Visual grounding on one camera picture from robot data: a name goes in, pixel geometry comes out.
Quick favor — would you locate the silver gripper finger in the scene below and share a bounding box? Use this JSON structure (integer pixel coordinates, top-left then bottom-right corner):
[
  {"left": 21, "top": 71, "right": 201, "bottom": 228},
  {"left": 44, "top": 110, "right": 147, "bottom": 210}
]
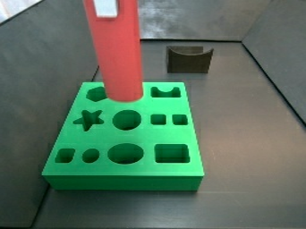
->
[{"left": 93, "top": 0, "right": 119, "bottom": 18}]

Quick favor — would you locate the red cylinder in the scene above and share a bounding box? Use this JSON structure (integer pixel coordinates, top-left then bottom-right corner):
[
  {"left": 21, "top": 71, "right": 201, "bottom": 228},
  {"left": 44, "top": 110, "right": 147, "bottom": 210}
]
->
[{"left": 84, "top": 0, "right": 143, "bottom": 102}]

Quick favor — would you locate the black cradle fixture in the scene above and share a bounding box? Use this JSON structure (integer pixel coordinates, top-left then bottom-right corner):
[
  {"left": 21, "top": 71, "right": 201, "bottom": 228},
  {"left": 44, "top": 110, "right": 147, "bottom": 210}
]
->
[{"left": 165, "top": 46, "right": 213, "bottom": 73}]

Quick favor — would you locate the green shape sorter block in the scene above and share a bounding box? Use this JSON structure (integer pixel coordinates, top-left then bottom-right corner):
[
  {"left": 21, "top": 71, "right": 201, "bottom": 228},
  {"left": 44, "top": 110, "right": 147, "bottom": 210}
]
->
[{"left": 41, "top": 82, "right": 204, "bottom": 191}]

